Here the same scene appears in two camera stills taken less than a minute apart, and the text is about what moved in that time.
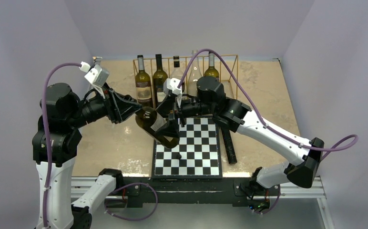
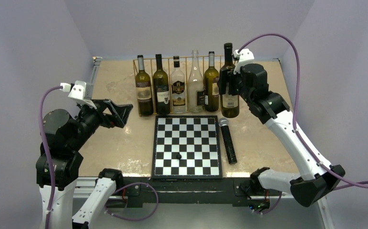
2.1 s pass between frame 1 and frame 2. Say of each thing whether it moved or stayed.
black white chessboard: stayed
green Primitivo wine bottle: stayed
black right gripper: moved
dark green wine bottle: stayed
